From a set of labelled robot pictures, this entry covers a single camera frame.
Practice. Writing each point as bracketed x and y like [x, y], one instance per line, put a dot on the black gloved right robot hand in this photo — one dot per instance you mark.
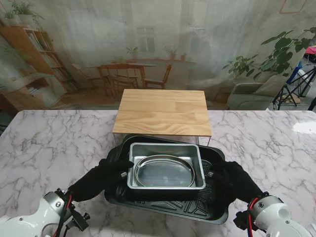
[237, 182]

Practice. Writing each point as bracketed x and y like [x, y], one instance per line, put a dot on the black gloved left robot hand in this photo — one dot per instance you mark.
[98, 180]

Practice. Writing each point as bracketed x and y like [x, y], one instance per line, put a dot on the silver rectangular baking tray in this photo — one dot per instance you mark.
[197, 153]

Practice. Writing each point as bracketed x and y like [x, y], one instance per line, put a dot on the round stainless steel tray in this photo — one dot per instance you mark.
[163, 175]

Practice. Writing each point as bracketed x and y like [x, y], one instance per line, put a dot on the large black patterned baking tray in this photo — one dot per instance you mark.
[172, 207]

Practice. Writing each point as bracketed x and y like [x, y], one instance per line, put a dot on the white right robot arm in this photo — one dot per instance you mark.
[279, 217]

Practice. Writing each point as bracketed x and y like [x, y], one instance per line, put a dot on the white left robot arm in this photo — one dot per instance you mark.
[29, 222]

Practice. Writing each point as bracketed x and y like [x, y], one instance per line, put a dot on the black tripod stand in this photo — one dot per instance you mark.
[287, 93]

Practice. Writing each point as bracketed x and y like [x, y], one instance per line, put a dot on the blue board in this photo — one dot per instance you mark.
[295, 72]

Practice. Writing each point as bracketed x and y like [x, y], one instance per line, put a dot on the pink object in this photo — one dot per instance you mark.
[312, 50]

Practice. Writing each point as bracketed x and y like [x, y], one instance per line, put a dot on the printed room scene backdrop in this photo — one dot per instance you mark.
[158, 37]

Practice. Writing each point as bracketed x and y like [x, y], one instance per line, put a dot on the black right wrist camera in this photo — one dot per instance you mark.
[240, 219]

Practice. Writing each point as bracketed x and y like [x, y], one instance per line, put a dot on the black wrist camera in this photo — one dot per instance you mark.
[240, 219]
[79, 219]

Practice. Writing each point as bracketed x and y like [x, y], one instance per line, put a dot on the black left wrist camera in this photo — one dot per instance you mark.
[79, 219]

